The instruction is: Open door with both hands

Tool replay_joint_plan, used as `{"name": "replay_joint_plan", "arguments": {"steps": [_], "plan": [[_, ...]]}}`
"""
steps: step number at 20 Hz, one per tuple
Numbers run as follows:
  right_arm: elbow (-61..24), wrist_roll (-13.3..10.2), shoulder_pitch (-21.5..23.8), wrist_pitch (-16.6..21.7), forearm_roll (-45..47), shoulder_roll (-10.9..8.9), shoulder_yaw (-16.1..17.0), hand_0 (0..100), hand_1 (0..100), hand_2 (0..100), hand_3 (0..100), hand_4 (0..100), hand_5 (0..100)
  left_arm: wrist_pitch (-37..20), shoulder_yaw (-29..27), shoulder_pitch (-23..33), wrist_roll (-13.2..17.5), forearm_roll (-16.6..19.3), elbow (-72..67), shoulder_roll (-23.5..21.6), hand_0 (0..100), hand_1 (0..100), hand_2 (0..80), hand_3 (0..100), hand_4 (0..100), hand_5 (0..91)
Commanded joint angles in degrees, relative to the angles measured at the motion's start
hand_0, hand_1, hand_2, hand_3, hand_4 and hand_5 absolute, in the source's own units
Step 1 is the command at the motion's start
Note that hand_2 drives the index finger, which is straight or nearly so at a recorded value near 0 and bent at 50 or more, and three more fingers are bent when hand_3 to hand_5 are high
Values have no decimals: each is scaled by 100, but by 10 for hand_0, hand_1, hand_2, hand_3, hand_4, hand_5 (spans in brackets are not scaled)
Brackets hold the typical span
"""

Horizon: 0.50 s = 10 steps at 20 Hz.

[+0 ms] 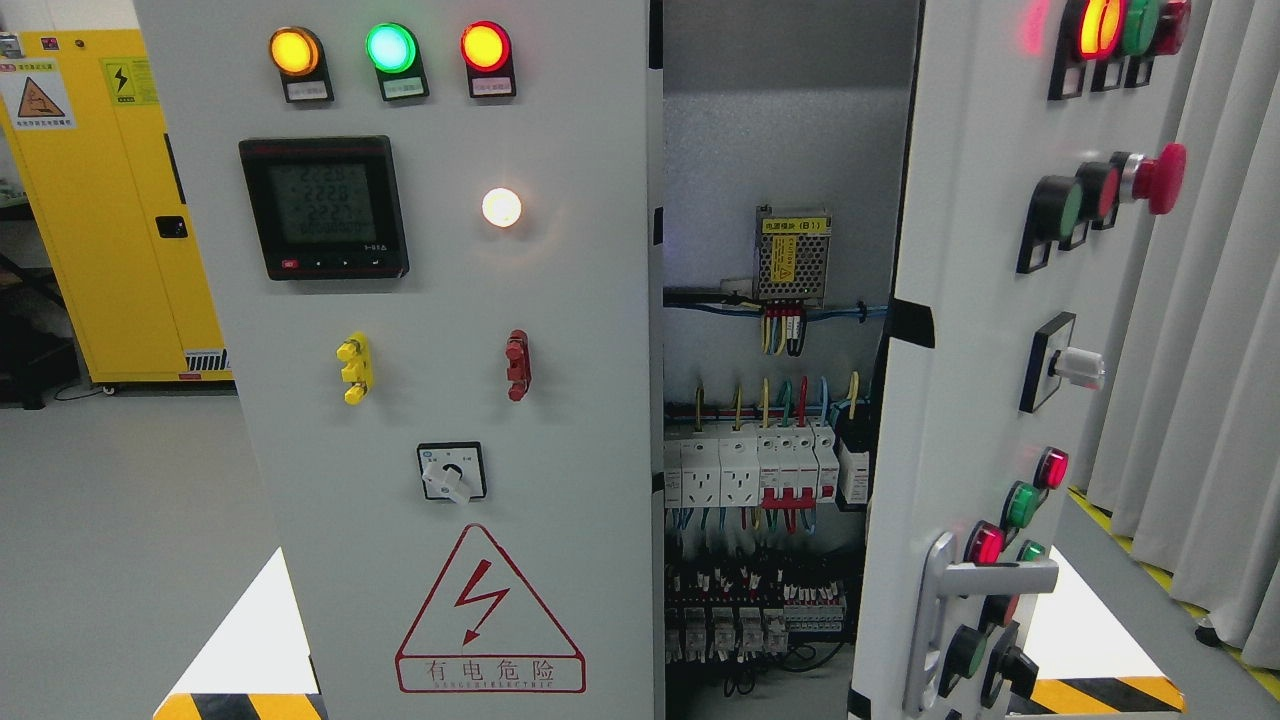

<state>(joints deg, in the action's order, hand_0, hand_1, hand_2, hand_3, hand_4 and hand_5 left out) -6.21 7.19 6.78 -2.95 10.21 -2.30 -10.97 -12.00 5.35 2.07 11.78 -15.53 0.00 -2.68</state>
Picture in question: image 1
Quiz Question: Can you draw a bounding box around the yellow safety storage cabinet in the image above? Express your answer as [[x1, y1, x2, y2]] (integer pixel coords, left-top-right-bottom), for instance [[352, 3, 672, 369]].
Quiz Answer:
[[3, 29, 232, 386]]

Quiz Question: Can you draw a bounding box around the silver door handle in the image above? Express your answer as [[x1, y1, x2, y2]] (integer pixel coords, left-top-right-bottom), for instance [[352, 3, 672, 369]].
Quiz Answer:
[[902, 532, 1059, 719]]

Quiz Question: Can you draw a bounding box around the lower relay terminal row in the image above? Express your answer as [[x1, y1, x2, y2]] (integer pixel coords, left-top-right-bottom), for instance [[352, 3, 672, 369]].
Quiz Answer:
[[662, 556, 852, 665]]

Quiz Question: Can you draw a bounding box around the red indicator lamp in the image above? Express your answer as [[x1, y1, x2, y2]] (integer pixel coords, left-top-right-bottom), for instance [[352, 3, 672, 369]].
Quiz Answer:
[[460, 20, 517, 99]]

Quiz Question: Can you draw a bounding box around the black digital power meter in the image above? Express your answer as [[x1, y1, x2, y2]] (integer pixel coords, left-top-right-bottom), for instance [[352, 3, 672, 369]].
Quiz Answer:
[[239, 135, 410, 281]]

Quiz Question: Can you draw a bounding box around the white glowing indicator lamp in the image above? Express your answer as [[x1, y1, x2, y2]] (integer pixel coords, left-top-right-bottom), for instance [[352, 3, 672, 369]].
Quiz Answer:
[[481, 187, 524, 228]]

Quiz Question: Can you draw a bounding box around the black surge protector block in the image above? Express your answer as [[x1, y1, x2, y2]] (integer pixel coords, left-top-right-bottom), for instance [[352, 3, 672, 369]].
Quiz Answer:
[[835, 414, 877, 511]]

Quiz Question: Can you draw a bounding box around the green indicator lamp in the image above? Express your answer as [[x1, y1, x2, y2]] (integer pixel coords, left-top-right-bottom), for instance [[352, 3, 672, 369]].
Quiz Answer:
[[365, 22, 430, 102]]

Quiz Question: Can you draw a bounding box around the yellow terminal post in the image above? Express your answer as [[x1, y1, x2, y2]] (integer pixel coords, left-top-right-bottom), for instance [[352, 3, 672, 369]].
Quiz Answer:
[[335, 331, 375, 406]]

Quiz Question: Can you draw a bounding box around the red emergency stop button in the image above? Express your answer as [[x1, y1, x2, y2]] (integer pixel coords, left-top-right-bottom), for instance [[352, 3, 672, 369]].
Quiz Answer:
[[1110, 142, 1187, 217]]

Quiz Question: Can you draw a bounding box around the upper white breaker row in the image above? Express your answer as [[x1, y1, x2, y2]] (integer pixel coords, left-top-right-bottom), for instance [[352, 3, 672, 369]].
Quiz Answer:
[[663, 423, 838, 510]]

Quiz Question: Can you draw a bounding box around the red electric warning sticker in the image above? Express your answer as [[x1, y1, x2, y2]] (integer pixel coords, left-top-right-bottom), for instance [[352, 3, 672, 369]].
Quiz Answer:
[[396, 523, 586, 693]]

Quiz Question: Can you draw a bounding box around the amber indicator lamp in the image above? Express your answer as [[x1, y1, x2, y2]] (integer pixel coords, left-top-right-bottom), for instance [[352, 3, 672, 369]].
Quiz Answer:
[[269, 26, 334, 102]]

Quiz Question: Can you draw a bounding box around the grey cabinet door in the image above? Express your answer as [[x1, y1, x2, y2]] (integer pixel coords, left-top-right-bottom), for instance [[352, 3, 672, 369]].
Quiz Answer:
[[847, 1, 1208, 719], [134, 1, 663, 719]]

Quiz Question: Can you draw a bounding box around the red terminal post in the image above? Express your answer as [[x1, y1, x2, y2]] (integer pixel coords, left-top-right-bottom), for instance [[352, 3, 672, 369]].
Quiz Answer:
[[504, 329, 532, 402]]

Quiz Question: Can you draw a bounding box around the metal mesh power supply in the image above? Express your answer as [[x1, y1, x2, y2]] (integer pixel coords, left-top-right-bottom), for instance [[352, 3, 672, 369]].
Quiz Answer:
[[751, 204, 832, 307]]

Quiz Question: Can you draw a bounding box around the white rotary selector switch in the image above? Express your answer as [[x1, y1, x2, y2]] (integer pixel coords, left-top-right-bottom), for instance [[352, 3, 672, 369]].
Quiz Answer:
[[416, 441, 488, 503]]

